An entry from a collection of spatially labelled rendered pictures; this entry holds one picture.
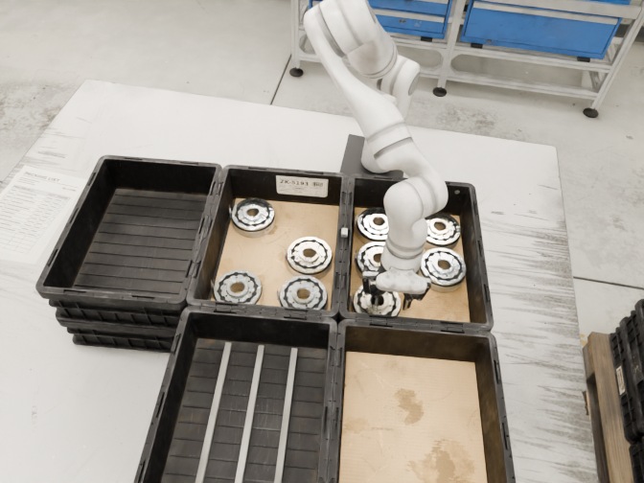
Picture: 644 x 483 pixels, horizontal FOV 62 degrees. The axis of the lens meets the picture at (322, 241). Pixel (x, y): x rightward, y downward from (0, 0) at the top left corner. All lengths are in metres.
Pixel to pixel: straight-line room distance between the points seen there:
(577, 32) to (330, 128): 1.66
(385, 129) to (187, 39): 2.84
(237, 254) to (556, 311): 0.79
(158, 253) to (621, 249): 2.03
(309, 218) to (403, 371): 0.45
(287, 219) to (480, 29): 1.95
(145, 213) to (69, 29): 2.64
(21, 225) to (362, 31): 1.09
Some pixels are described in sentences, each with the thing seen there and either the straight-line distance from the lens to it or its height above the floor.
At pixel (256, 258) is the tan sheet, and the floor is 0.83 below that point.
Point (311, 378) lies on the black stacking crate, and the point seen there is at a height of 0.83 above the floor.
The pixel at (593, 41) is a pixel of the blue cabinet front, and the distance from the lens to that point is 3.15.
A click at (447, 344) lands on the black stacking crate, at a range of 1.10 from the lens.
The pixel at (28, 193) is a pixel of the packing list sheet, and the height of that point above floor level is 0.70.
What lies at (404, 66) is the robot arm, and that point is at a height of 1.12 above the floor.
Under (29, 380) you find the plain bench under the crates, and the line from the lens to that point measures 1.37.
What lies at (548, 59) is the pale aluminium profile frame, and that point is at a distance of 3.14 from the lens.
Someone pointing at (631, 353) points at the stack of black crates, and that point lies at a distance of 2.04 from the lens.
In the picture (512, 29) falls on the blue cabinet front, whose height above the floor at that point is 0.42.
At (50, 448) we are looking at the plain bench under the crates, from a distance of 1.29.
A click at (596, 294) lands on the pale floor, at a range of 2.49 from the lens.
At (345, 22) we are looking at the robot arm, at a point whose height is 1.38.
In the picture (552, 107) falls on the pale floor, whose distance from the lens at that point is 3.34.
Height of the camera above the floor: 1.83
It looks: 51 degrees down
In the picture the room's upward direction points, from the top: 3 degrees clockwise
